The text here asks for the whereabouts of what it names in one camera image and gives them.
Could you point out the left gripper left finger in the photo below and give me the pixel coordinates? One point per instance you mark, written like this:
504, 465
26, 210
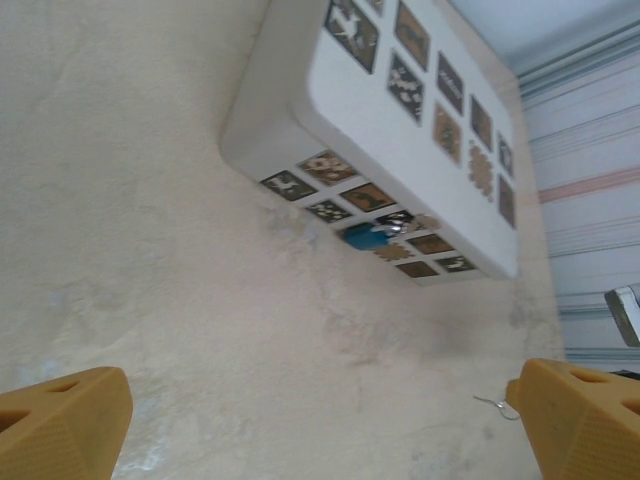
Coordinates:
60, 425

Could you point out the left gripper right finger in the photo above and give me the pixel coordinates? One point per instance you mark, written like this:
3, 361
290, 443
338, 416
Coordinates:
585, 425

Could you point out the blue padlock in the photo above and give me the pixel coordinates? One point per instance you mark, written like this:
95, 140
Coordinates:
364, 236

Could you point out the white box with patterned tiles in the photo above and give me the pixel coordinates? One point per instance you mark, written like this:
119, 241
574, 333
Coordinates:
380, 150

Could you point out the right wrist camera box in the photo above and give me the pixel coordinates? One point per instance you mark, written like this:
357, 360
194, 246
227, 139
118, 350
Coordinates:
622, 312

